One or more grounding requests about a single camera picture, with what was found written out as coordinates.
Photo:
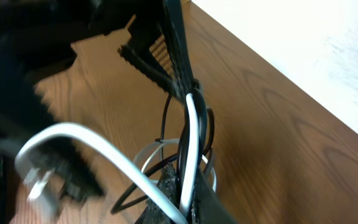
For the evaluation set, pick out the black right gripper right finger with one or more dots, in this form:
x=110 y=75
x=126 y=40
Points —
x=206 y=207

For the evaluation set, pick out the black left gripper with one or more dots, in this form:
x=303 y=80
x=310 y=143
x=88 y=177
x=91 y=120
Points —
x=36 y=37

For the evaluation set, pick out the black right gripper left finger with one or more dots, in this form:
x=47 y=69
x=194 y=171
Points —
x=162 y=206

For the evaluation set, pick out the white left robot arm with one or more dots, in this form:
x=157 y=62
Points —
x=22 y=113

